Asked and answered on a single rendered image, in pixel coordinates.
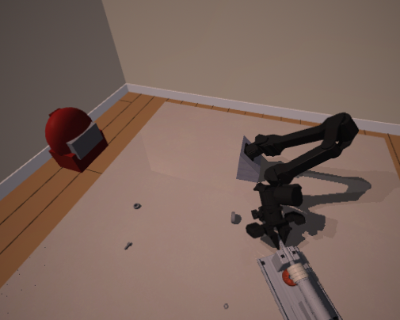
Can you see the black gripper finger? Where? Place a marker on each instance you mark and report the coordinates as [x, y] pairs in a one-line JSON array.
[[275, 239], [283, 233]]

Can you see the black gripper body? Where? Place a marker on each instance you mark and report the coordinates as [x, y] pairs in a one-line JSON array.
[[273, 217]]

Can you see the red-brown ring spacer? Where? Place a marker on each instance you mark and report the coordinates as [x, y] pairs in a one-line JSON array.
[[286, 279]]

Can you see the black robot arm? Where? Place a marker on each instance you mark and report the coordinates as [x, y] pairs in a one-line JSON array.
[[339, 128]]

